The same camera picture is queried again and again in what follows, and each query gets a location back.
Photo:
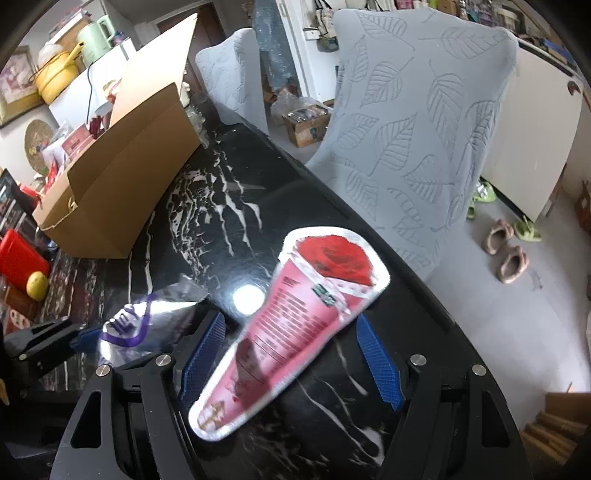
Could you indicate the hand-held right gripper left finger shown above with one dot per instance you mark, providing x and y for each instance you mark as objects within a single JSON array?
[{"x": 203, "y": 360}]

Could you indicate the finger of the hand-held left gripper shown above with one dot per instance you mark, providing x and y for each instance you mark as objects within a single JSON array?
[{"x": 85, "y": 337}]

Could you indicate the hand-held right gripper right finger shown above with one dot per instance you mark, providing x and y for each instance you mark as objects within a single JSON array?
[{"x": 378, "y": 364}]

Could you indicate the silver purple snack bag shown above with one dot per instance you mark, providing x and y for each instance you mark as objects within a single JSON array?
[{"x": 138, "y": 323}]

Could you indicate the pink cone-shaped snack packet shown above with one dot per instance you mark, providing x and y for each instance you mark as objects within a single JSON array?
[{"x": 295, "y": 314}]

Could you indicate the yellow lemon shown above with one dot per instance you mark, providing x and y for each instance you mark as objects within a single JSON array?
[{"x": 37, "y": 286}]

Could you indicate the red plastic box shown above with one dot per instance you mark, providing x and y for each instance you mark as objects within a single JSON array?
[{"x": 21, "y": 258}]

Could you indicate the black printed box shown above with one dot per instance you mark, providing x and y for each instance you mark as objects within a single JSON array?
[{"x": 11, "y": 198}]

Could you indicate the pink slipper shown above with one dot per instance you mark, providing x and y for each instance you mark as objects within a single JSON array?
[
  {"x": 511, "y": 264},
  {"x": 497, "y": 236}
]

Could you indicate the wooden planks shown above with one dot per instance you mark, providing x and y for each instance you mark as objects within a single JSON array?
[{"x": 558, "y": 429}]

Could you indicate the pink gift box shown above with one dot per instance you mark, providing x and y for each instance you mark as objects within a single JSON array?
[{"x": 78, "y": 139}]

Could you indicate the green slipper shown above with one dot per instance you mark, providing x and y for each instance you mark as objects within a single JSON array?
[
  {"x": 482, "y": 196},
  {"x": 528, "y": 230}
]

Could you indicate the round woven plate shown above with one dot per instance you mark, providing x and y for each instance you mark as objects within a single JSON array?
[{"x": 41, "y": 143}]

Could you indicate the grey leaf-pattern chair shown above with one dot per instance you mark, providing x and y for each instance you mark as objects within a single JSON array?
[
  {"x": 406, "y": 138},
  {"x": 231, "y": 78}
]

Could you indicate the white refrigerator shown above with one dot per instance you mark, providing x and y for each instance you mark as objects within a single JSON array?
[{"x": 74, "y": 101}]

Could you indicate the cardboard box of jars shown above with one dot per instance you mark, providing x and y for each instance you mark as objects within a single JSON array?
[{"x": 304, "y": 124}]

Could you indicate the yellow pot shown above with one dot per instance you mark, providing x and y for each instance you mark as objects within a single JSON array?
[{"x": 55, "y": 78}]

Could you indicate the brown floor cardboard box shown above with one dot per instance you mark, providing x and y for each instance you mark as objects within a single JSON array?
[{"x": 584, "y": 201}]

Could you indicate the gold framed picture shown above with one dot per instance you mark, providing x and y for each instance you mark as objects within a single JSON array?
[{"x": 16, "y": 83}]

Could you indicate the white cabinet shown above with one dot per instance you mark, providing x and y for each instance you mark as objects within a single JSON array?
[{"x": 531, "y": 138}]

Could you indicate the green electric kettle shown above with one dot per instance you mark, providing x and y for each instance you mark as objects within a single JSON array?
[{"x": 94, "y": 39}]

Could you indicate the bubble wrap roll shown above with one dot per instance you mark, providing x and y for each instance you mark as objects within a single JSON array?
[{"x": 274, "y": 46}]

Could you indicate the beige tote bag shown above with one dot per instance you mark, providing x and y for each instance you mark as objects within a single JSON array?
[{"x": 324, "y": 16}]

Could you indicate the white wall socket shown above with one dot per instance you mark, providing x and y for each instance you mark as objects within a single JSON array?
[{"x": 310, "y": 33}]

